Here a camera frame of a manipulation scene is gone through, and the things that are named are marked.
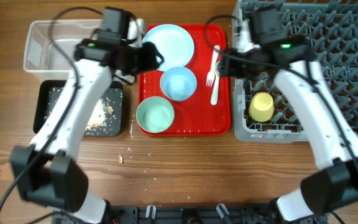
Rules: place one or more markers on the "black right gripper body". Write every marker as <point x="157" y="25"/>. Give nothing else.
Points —
<point x="234" y="67"/>

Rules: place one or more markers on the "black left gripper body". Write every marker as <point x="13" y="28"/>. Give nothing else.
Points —
<point x="141" y="58"/>

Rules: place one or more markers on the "yellow plastic cup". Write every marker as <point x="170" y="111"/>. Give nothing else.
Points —
<point x="261" y="107"/>

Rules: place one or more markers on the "light blue plastic bowl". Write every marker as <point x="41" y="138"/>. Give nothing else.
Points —
<point x="178" y="83"/>

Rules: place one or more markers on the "green plastic bowl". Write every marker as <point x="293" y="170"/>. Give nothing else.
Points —
<point x="155" y="114"/>

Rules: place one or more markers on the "rice and food scraps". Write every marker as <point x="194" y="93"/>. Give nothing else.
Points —
<point x="105" y="119"/>

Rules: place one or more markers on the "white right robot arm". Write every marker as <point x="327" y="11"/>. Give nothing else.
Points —
<point x="289" y="62"/>

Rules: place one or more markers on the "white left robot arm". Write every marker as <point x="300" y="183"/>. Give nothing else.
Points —
<point x="46" y="171"/>

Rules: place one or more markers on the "black food waste tray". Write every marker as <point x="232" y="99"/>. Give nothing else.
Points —
<point x="49" y="92"/>

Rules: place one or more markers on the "clear plastic waste bin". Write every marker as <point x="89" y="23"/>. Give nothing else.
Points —
<point x="42" y="59"/>

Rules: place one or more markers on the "pink plastic fork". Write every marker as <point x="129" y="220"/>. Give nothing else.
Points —
<point x="210" y="75"/>

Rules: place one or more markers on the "cream plastic spoon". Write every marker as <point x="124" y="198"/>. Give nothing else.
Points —
<point x="215" y="92"/>

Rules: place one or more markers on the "light blue plastic plate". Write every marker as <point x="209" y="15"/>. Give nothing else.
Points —
<point x="174" y="43"/>

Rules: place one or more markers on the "red plastic tray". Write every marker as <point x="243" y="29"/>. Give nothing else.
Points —
<point x="195" y="116"/>

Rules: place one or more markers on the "food scrap on table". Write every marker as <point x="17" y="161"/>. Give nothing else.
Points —
<point x="120" y="159"/>

